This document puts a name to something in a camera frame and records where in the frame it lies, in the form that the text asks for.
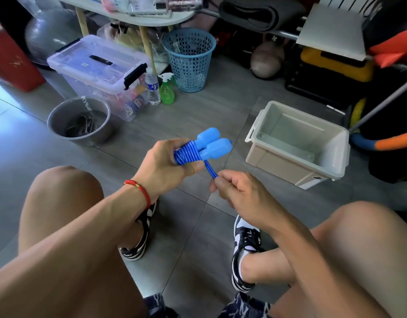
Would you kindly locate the grey metal basin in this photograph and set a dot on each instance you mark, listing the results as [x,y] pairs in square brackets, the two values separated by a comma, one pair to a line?
[58,119]

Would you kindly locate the black white right shoe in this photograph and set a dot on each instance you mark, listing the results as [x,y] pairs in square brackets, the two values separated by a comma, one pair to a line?
[246,241]

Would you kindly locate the grey exercise ball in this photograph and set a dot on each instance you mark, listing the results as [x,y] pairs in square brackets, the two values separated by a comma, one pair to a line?
[51,33]

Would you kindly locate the brown ball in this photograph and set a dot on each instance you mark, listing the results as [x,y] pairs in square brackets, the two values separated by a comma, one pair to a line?
[267,59]

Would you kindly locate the multicoloured hula hoop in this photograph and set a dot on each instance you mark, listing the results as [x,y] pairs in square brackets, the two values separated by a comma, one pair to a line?
[392,141]

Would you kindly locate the clear plastic bag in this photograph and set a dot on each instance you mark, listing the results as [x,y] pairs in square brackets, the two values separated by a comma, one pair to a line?
[183,3]

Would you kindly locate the black white left shoe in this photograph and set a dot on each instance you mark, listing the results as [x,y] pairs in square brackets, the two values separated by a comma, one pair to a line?
[140,245]

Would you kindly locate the green spray bottle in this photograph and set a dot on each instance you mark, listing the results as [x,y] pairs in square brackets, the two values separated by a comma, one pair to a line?
[167,92]

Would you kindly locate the white metal pole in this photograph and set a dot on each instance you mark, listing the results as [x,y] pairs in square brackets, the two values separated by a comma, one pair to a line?
[383,102]

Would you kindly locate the black white shoe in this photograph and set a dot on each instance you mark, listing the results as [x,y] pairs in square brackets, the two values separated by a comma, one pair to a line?
[140,245]
[246,241]

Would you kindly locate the white plastic bin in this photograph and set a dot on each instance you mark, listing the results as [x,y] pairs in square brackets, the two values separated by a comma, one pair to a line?
[296,139]

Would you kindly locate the person's left leg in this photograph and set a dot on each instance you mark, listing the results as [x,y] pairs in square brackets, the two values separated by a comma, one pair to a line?
[58,208]

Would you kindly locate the grey flat board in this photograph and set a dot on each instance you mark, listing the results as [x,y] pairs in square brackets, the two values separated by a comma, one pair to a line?
[332,31]

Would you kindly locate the red bag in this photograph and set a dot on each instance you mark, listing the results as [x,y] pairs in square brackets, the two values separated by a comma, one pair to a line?
[11,59]

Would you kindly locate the clear bin with black latches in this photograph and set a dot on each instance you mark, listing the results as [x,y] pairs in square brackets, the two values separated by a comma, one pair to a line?
[87,63]

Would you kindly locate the small plastic water bottle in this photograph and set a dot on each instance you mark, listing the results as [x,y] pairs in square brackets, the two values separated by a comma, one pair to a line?
[152,89]

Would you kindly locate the person's left hand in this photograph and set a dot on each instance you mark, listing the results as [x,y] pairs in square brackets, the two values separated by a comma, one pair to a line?
[160,170]

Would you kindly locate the navy patterned shorts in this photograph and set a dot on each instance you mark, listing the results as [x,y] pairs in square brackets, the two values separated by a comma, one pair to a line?
[243,306]

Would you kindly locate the person's left forearm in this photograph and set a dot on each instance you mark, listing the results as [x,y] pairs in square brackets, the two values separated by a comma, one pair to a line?
[58,261]

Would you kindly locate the person's right leg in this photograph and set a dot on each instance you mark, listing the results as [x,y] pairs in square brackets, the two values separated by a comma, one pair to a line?
[362,248]

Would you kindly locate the blue mesh plastic basket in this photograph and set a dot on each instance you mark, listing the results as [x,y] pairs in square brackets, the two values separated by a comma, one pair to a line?
[189,59]

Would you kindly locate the person's right hand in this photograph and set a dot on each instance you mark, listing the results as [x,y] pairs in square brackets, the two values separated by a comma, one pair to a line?
[246,198]

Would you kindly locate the white round table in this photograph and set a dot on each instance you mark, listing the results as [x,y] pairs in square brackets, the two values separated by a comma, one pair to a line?
[104,6]

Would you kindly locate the yellow black case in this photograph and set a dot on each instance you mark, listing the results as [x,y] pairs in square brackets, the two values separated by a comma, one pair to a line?
[336,65]

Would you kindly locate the black red inflatable toy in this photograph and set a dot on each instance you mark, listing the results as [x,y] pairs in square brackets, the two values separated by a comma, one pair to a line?
[392,43]

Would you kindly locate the grey folded mat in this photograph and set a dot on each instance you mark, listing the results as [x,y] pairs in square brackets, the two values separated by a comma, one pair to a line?
[259,13]

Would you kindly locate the white radiator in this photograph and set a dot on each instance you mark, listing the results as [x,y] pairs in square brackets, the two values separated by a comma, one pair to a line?
[352,3]

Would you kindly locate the person's right forearm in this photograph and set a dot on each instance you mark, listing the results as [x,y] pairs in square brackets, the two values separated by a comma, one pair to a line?
[329,275]

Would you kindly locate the person's leg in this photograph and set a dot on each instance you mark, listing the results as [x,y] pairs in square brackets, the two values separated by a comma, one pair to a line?
[362,248]
[58,208]

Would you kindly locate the pink white packet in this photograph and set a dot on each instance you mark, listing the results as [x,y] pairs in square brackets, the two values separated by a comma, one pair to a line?
[114,3]

